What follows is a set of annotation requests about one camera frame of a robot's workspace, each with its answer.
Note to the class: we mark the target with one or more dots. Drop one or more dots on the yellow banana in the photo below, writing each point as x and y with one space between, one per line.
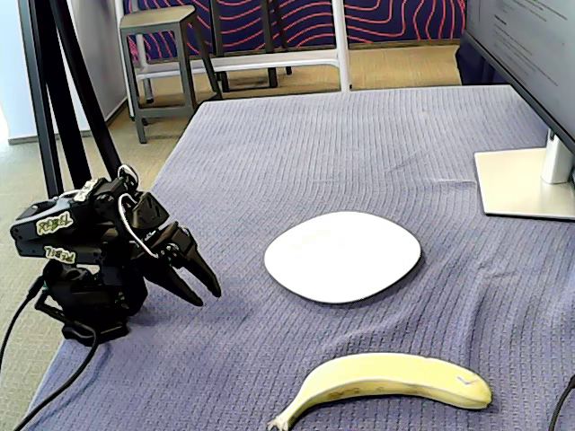
382 375

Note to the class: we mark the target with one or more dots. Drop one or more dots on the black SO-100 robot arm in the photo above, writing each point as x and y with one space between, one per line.
54 242

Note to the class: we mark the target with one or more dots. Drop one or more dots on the white rounded square plate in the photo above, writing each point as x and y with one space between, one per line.
341 256

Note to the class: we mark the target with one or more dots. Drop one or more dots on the blue knitted table cloth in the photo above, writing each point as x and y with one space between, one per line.
314 157

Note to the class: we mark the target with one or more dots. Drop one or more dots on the black chair legs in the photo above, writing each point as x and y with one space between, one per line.
271 76

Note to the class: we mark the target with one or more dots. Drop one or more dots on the grey metal stool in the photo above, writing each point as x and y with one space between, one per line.
157 20

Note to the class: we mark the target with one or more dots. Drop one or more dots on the purple panel with pink waves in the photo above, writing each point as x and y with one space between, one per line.
395 18

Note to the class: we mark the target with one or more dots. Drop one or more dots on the computer monitor with silver stand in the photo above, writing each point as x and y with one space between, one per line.
516 36

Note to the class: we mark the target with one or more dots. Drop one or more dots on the black camera tripod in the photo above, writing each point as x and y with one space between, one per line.
45 112

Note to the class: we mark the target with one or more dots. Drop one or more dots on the white metal frame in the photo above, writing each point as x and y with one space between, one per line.
341 45

